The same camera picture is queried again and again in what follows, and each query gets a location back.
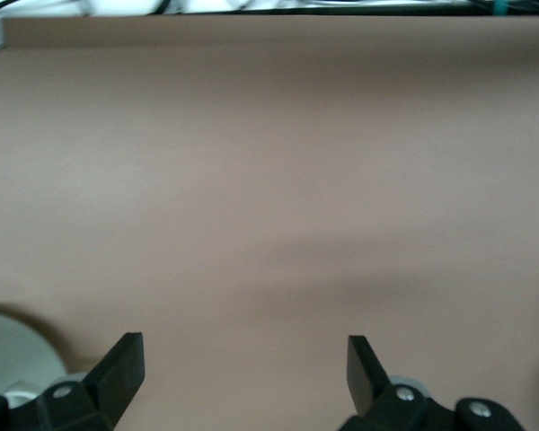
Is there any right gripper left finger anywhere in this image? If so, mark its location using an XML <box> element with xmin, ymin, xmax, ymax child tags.
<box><xmin>35</xmin><ymin>331</ymin><xmax>146</xmax><ymax>431</ymax></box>

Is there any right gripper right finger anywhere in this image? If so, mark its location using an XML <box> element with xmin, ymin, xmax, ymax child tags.
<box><xmin>346</xmin><ymin>334</ymin><xmax>457</xmax><ymax>431</ymax></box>

